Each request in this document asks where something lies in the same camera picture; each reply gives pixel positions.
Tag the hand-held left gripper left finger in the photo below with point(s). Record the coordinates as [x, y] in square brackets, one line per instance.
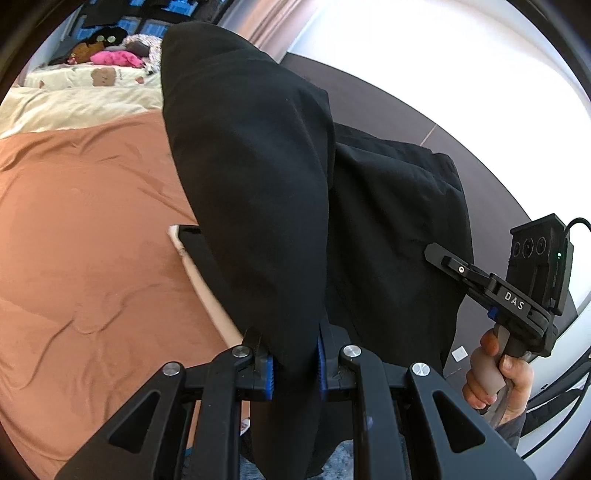
[270, 378]

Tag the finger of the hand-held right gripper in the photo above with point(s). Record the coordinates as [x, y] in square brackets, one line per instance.
[455, 267]

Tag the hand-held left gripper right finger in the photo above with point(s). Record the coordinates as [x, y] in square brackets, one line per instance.
[322, 374]

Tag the black garment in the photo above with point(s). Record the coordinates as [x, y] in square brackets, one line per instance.
[258, 184]

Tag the person's right forearm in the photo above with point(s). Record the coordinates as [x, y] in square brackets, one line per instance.
[512, 431]

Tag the person's right hand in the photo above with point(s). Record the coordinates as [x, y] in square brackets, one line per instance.
[515, 376]

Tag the brown bed sheet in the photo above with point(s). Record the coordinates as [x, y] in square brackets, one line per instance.
[92, 240]

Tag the pink curtain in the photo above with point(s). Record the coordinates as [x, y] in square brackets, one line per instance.
[272, 23]

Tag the cream quilt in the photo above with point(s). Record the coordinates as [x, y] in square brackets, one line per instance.
[69, 106]

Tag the bear print pillow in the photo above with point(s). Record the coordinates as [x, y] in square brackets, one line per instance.
[92, 77]

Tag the pink plush toy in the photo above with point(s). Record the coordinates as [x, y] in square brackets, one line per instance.
[115, 58]

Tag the brown plush toy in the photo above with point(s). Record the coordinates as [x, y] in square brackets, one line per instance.
[92, 46]

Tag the window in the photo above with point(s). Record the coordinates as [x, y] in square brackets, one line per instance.
[180, 7]

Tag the white wall socket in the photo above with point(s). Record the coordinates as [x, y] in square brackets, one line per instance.
[460, 354]

